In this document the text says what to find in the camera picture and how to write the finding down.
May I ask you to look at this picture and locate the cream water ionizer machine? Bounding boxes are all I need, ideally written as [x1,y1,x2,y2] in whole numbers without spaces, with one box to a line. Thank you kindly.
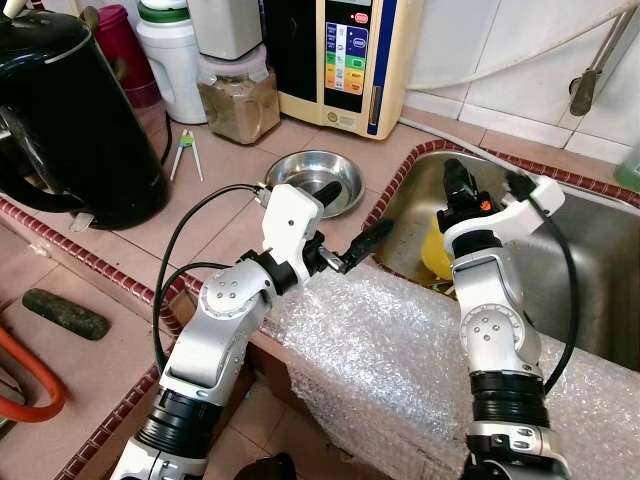
[262,0,426,141]

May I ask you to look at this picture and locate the grey-white plastic container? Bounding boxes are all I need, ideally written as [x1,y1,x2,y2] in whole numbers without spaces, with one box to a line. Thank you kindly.
[188,0,264,61]

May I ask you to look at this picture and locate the dark red plastic mug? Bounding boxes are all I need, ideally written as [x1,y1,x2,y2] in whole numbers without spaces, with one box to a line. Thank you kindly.
[95,5,161,109]

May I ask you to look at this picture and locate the yellow plastic cup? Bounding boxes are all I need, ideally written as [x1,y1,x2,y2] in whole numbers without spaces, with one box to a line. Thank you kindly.
[420,215,459,283]

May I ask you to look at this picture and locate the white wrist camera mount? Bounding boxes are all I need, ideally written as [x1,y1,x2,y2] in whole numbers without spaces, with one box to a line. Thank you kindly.
[443,175,566,256]
[262,183,326,286]

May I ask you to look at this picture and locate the grey metal spout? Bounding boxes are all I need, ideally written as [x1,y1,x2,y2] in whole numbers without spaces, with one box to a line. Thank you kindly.
[570,5,636,116]

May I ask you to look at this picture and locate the round steel plate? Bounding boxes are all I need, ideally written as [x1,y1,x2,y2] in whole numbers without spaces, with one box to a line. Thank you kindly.
[265,150,366,219]

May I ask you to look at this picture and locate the white training chopsticks green clip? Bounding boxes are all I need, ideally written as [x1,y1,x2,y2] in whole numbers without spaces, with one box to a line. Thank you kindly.
[168,128,204,184]

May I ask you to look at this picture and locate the clear bubble wrap sheet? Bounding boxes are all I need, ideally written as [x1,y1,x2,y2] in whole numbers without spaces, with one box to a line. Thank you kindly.
[262,262,640,480]

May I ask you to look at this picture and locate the white filter with green band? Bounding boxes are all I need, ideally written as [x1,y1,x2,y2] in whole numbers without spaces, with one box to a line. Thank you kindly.
[135,0,209,126]

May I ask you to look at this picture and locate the dark green oblong object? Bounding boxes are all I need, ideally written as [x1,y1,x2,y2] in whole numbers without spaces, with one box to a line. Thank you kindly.
[22,288,111,341]

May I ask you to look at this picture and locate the black electric kettle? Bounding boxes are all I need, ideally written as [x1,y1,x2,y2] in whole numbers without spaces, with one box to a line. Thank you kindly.
[0,10,171,231]

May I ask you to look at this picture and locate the jar of brown powder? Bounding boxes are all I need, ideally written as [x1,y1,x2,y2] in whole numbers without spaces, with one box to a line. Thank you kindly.
[197,50,281,146]

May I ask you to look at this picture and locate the orange gas hose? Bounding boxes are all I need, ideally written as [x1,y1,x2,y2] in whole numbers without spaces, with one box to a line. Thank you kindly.
[0,325,69,423]

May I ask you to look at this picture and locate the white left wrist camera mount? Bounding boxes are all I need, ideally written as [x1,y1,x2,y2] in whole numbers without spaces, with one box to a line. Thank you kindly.
[262,183,326,286]

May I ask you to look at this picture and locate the stainless steel sink basin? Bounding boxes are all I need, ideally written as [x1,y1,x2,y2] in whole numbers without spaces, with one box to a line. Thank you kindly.
[365,140,640,371]

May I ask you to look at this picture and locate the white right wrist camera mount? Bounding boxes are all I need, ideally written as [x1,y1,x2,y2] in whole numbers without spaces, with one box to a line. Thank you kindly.
[443,175,566,256]

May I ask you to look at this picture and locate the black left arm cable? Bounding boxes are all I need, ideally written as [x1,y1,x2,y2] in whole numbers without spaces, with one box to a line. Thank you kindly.
[152,183,266,371]

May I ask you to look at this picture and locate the cream flexible hose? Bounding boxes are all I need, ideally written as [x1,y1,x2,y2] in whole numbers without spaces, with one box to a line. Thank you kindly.
[405,5,640,93]

